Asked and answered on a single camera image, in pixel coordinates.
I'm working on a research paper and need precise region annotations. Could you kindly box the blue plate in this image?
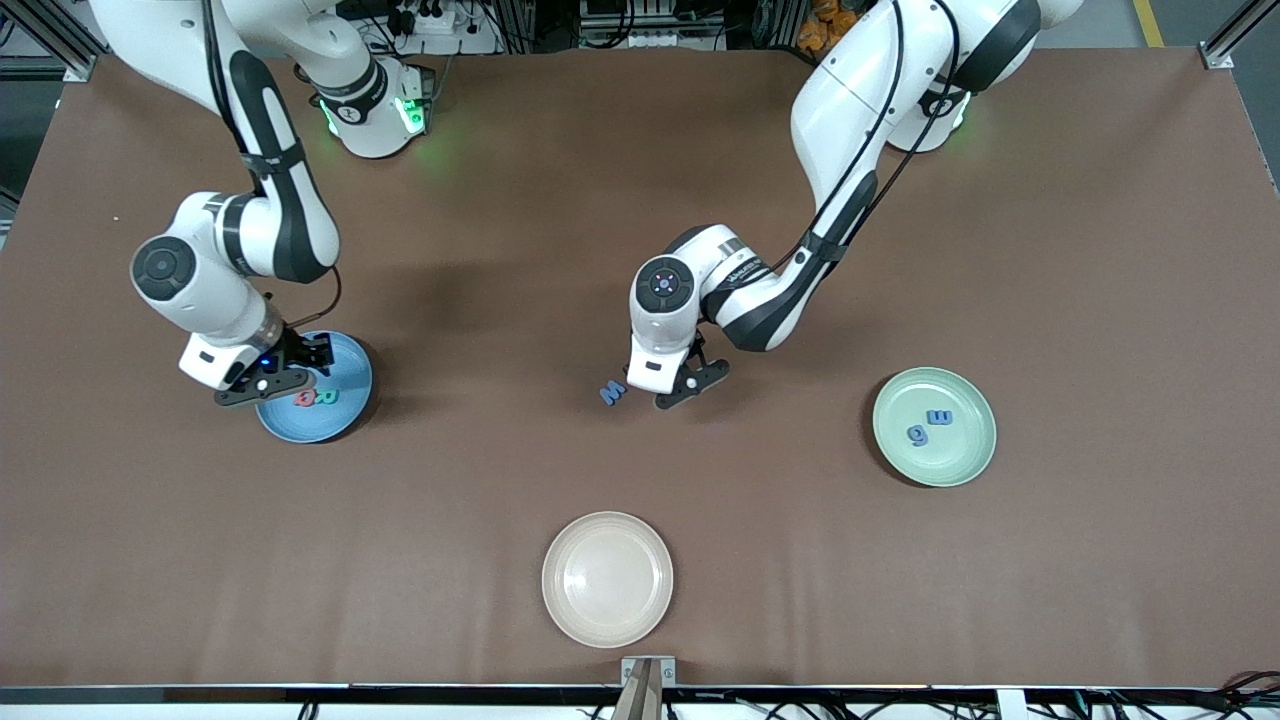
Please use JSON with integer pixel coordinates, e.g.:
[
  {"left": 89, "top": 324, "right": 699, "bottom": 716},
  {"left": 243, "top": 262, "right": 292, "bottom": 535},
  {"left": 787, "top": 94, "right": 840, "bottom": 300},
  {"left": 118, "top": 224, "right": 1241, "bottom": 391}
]
[{"left": 255, "top": 330, "right": 374, "bottom": 445}]

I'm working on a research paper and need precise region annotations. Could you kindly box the cream plate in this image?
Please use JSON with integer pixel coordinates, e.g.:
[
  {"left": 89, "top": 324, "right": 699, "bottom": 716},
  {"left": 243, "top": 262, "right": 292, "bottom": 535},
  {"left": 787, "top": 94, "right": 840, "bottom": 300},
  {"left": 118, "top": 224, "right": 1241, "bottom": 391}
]
[{"left": 541, "top": 511, "right": 675, "bottom": 649}]

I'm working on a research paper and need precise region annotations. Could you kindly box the green plate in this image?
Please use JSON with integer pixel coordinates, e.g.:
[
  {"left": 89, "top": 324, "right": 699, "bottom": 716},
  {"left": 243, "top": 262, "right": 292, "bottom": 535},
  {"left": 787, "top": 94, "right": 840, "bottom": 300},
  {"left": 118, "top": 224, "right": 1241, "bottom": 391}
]
[{"left": 872, "top": 367, "right": 998, "bottom": 489}]

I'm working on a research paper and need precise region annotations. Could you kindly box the metal equipment rack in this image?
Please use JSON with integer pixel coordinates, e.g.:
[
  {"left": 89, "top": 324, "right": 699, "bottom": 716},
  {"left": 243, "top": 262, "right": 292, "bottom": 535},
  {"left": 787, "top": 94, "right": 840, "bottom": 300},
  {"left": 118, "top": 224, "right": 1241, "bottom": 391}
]
[{"left": 578, "top": 0, "right": 729, "bottom": 51}]

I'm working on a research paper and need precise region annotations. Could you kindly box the white power strip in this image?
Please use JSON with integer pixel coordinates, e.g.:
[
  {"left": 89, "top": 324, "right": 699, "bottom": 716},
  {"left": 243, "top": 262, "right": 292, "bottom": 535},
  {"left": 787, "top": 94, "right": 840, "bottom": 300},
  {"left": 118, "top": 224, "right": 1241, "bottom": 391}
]
[{"left": 385, "top": 0, "right": 501, "bottom": 56}]

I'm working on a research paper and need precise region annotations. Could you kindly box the orange snack bag pile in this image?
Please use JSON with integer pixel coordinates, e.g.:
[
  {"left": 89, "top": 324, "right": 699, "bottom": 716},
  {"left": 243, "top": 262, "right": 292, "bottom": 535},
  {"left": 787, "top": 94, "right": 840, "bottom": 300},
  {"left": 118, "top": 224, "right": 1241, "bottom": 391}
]
[{"left": 797, "top": 0, "right": 856, "bottom": 53}]

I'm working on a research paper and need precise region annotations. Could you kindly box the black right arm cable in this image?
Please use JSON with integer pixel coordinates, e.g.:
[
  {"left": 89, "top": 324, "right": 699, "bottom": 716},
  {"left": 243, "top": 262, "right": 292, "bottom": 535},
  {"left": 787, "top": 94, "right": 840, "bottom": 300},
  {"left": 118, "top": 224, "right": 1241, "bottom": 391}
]
[{"left": 200, "top": 0, "right": 343, "bottom": 326}]

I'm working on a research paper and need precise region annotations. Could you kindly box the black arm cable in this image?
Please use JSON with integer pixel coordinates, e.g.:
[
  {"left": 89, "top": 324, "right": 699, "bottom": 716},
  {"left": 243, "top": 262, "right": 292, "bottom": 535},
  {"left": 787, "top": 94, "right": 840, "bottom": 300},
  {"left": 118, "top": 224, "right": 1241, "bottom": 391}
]
[
  {"left": 200, "top": 0, "right": 343, "bottom": 326},
  {"left": 770, "top": 0, "right": 966, "bottom": 276}
]

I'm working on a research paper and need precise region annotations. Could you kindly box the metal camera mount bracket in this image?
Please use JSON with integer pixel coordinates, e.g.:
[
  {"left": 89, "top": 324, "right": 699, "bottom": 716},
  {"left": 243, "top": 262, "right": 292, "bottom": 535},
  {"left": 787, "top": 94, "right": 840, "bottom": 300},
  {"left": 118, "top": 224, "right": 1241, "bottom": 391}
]
[{"left": 620, "top": 655, "right": 678, "bottom": 720}]

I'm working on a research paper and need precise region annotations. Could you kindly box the aluminium frame profile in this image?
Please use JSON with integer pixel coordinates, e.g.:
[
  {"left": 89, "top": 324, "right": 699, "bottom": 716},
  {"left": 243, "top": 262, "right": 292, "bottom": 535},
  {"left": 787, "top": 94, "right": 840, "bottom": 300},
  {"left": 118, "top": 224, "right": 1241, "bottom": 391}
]
[
  {"left": 1200, "top": 0, "right": 1280, "bottom": 71},
  {"left": 0, "top": 0, "right": 111, "bottom": 83}
]

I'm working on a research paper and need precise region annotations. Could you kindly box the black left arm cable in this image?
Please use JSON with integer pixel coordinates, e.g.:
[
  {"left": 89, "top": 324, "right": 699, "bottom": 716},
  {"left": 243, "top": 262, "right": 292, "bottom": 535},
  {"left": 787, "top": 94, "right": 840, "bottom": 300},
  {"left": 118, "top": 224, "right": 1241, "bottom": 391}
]
[{"left": 770, "top": 0, "right": 966, "bottom": 276}]

